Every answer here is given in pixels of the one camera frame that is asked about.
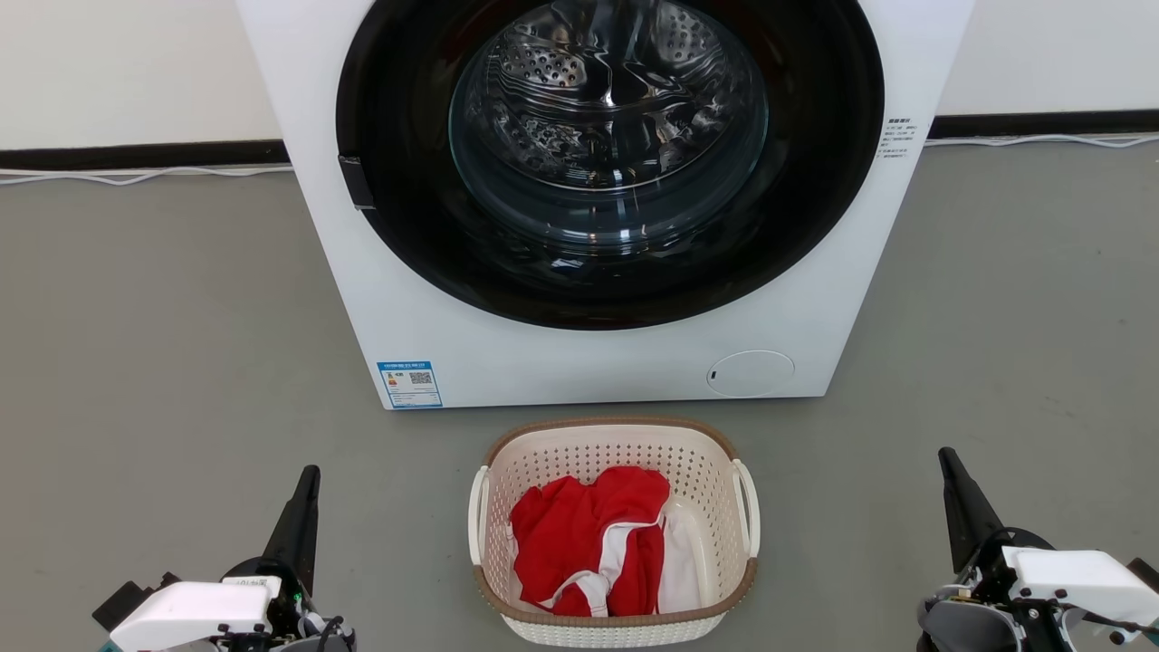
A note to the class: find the round black glass washer door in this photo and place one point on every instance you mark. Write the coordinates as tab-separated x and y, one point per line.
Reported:
407	217

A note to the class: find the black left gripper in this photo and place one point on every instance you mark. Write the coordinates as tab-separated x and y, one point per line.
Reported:
294	602

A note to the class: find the blue energy label sticker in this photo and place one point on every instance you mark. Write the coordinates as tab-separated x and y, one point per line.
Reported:
409	384

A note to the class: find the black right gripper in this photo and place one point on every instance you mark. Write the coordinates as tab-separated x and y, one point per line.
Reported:
964	625

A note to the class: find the white front-load washing machine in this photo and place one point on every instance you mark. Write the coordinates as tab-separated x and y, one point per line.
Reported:
579	362

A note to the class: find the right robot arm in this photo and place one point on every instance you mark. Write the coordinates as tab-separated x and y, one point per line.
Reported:
1145	572

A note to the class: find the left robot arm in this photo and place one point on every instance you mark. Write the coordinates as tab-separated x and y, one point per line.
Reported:
127	602

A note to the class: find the red garment with white trim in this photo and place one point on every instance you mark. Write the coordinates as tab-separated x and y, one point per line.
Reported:
570	534

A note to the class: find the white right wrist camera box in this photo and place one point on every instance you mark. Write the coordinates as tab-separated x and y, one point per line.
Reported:
1077	580

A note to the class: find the cream perforated laundry basket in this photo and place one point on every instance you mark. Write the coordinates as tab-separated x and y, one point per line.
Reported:
607	444

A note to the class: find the black door latch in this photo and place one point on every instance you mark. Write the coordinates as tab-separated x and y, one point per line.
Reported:
356	183

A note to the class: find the small printed text label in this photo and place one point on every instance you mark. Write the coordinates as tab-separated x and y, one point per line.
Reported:
898	138

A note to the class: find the round white filter cover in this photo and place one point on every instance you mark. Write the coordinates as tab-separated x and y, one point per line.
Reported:
750	373

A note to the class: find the stainless steel washer drum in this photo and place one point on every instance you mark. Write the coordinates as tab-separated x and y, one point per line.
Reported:
598	100

